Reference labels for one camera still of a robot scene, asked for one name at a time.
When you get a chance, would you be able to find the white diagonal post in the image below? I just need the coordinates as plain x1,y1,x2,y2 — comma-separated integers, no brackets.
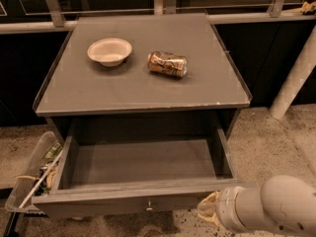
270,26,316,119

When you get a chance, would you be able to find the white stick in bin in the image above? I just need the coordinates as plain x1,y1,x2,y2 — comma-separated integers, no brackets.
19,149,63,208

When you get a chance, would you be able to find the metal top drawer knob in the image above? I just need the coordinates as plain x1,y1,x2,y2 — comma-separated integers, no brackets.
145,200,154,212

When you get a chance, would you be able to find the crushed gold drink can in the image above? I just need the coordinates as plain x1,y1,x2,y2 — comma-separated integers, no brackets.
147,51,188,78

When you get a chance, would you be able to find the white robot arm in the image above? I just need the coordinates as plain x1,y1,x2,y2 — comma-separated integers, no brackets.
197,175,316,237

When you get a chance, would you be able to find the metal railing frame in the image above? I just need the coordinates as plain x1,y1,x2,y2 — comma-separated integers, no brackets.
0,0,315,35

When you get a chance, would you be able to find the white paper bowl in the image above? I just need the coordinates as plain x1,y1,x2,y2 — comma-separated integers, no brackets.
87,39,132,67

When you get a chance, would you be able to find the grey cabinet with top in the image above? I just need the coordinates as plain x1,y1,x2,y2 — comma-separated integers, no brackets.
34,14,251,138

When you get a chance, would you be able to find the crumpled tan cloth on rail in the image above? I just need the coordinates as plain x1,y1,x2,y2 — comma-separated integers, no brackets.
300,2,316,15

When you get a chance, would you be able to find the grey top drawer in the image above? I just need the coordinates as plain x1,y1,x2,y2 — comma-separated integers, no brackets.
32,129,250,218

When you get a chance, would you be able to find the clear plastic bin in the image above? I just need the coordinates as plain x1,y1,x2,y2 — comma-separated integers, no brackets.
5,131,62,214

